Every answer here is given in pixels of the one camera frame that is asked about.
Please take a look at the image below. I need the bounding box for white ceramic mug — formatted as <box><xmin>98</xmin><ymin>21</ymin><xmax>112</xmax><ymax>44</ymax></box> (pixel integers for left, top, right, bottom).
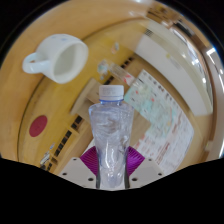
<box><xmin>21</xmin><ymin>33</ymin><xmax>90</xmax><ymax>85</ymax></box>

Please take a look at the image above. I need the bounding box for small printed sticker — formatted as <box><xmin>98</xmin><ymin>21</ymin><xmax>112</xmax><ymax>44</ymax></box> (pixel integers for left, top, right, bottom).
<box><xmin>111</xmin><ymin>41</ymin><xmax>120</xmax><ymax>54</ymax></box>

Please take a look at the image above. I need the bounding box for clear plastic water bottle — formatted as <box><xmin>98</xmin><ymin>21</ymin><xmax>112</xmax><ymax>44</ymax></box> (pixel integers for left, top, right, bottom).
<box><xmin>88</xmin><ymin>84</ymin><xmax>135</xmax><ymax>190</ymax></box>

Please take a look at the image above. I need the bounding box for flat round red coaster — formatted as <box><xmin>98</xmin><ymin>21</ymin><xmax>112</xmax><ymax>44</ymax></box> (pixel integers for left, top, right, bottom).
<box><xmin>28</xmin><ymin>114</ymin><xmax>48</xmax><ymax>138</ymax></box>

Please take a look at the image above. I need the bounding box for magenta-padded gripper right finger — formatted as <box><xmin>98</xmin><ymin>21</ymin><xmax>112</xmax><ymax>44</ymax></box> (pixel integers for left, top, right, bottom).
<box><xmin>125</xmin><ymin>146</ymin><xmax>165</xmax><ymax>190</ymax></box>

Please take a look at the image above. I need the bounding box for wall poster sheets group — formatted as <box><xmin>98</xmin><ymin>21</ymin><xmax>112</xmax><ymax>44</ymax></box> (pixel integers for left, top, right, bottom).
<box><xmin>124</xmin><ymin>68</ymin><xmax>195</xmax><ymax>166</ymax></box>

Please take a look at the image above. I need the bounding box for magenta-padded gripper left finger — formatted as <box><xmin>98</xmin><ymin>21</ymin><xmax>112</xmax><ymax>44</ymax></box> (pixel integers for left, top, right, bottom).
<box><xmin>58</xmin><ymin>145</ymin><xmax>99</xmax><ymax>190</ymax></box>

